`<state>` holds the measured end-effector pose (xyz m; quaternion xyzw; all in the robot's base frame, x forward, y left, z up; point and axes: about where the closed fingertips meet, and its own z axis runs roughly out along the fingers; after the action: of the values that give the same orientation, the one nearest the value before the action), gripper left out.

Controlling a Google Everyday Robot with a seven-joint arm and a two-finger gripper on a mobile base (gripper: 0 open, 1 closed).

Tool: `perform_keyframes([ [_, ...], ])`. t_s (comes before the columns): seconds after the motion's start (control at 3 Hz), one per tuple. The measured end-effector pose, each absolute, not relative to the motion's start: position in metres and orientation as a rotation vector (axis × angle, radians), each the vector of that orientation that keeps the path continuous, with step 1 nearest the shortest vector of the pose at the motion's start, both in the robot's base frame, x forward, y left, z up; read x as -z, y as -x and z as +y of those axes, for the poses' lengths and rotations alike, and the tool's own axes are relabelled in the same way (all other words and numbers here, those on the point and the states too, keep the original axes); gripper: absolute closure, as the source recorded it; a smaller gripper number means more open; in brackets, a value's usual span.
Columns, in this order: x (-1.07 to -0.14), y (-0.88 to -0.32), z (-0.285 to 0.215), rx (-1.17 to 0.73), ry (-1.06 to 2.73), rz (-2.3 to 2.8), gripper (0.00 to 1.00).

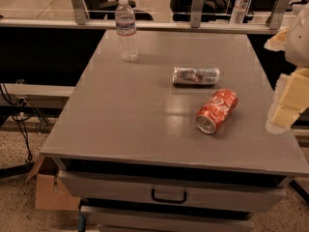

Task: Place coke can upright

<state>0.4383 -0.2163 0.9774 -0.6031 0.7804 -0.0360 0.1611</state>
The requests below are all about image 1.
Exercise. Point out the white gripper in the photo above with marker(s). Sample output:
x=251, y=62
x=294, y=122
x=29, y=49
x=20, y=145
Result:
x=297, y=42

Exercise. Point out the red coke can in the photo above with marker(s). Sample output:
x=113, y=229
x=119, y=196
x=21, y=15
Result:
x=212, y=114

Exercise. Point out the silver soda can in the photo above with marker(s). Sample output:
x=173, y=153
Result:
x=195, y=76

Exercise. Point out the clear water bottle in background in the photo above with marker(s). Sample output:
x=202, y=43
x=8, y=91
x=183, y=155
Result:
x=239, y=11

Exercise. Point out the grey drawer cabinet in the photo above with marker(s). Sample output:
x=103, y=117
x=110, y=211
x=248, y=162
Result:
x=130, y=119

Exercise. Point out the clear water bottle on table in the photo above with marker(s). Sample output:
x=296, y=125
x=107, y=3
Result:
x=126, y=30

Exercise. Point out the black office chair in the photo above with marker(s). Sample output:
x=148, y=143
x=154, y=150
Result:
x=99, y=9

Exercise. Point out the lower grey drawer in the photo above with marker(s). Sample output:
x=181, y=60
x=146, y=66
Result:
x=119, y=220

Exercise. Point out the brown cardboard box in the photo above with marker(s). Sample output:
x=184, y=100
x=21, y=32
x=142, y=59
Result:
x=51, y=194

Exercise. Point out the top drawer with black handle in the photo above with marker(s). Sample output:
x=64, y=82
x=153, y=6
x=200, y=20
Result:
x=171, y=192

